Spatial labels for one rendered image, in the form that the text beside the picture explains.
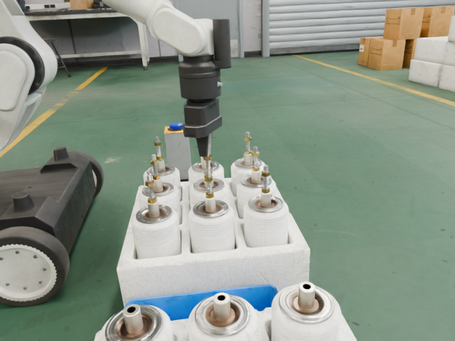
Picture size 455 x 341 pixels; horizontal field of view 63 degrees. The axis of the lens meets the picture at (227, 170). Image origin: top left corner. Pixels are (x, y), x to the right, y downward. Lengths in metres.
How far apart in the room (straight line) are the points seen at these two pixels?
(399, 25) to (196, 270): 3.95
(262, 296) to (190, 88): 0.45
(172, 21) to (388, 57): 3.79
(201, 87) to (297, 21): 5.32
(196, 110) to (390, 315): 0.62
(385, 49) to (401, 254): 3.43
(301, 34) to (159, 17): 5.38
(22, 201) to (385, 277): 0.91
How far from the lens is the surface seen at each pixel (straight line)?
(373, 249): 1.14
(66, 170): 1.29
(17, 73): 1.02
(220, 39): 0.77
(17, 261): 1.00
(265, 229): 0.77
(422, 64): 3.67
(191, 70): 0.77
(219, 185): 0.88
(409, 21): 4.49
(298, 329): 0.53
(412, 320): 0.95
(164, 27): 0.77
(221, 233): 0.76
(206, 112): 0.79
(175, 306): 0.79
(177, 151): 1.12
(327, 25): 6.24
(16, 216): 1.01
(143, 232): 0.76
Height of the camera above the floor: 0.63
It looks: 23 degrees down
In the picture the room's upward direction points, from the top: 3 degrees counter-clockwise
